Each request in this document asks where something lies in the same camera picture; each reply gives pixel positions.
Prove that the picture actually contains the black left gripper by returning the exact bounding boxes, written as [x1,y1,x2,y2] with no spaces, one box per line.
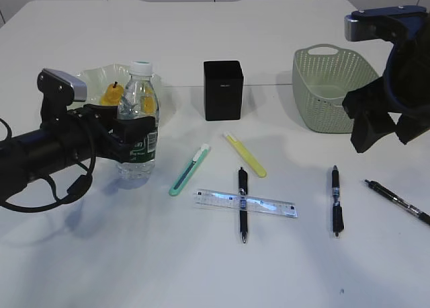
[40,96,156,163]

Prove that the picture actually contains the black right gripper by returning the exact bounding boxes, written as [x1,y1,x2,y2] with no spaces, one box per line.
[342,77,429,153]

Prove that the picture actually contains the clear water bottle green label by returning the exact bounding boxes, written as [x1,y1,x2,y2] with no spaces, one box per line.
[118,61,159,180]

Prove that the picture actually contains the yellow pear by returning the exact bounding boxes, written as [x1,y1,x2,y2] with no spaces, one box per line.
[100,81,159,116]

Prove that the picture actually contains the yellow utility knife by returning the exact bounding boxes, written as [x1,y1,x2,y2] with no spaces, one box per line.
[223,132,267,178]

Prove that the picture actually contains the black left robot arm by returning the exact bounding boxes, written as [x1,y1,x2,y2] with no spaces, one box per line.
[1,104,155,210]

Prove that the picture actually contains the blue black right robot arm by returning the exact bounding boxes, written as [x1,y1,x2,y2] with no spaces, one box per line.
[342,5,429,153]

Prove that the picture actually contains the black pen far right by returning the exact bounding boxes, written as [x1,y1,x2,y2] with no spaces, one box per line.
[365,180,429,225]

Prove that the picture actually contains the pale green wavy glass plate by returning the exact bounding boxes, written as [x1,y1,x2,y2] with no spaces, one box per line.
[78,61,161,119]

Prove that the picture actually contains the teal utility knife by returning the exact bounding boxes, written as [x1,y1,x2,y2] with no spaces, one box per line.
[169,143,210,196]

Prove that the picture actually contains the green plastic woven basket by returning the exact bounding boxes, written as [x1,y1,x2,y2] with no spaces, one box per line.
[292,44,379,134]

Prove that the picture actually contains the clear plastic ruler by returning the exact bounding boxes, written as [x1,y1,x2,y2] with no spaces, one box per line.
[193,189,298,218]

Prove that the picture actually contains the black pen middle right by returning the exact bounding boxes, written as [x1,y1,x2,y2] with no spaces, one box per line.
[331,165,344,237]

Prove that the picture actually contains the black square pen holder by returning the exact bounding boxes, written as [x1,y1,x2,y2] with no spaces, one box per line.
[204,61,244,121]

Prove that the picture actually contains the black pen under ruler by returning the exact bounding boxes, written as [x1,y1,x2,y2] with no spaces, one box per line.
[238,167,248,243]

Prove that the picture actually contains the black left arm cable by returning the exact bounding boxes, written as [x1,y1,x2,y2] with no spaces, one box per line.
[0,118,98,213]

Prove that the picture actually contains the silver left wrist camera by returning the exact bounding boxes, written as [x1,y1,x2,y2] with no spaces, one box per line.
[37,68,87,105]

